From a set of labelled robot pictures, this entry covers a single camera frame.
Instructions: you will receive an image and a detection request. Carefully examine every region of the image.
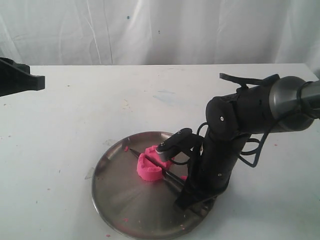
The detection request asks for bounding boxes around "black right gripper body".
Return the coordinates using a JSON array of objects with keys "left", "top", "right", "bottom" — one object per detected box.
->
[{"left": 186, "top": 128, "right": 248, "bottom": 195}]

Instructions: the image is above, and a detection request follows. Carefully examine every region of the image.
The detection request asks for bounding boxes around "black kitchen knife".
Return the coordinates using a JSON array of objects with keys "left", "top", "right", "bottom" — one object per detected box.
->
[{"left": 128, "top": 148, "right": 186, "bottom": 195}]

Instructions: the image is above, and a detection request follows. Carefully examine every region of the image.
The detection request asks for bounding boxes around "pink clay lump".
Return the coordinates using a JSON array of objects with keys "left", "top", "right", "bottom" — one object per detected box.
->
[{"left": 136, "top": 153, "right": 163, "bottom": 182}]

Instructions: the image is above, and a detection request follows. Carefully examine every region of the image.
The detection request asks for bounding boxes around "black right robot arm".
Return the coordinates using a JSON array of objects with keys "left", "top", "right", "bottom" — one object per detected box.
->
[{"left": 175, "top": 73, "right": 320, "bottom": 210}]

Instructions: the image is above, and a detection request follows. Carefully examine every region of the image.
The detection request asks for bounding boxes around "pink clay half piece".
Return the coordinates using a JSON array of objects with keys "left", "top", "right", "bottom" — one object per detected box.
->
[{"left": 144, "top": 145, "right": 172, "bottom": 170}]

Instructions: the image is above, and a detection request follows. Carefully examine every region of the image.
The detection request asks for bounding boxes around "round steel plate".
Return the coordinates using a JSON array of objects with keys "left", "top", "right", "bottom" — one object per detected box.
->
[{"left": 91, "top": 131, "right": 215, "bottom": 240}]

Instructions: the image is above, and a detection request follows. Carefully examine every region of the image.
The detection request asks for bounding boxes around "white backdrop curtain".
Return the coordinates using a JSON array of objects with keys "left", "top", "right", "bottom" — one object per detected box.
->
[{"left": 0, "top": 0, "right": 320, "bottom": 70}]

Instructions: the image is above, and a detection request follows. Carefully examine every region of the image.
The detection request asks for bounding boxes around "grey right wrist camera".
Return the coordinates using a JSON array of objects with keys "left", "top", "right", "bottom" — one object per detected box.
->
[{"left": 156, "top": 128, "right": 194, "bottom": 162}]

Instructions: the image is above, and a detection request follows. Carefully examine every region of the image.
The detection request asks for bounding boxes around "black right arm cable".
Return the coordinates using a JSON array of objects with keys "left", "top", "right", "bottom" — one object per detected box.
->
[{"left": 237, "top": 124, "right": 276, "bottom": 168}]

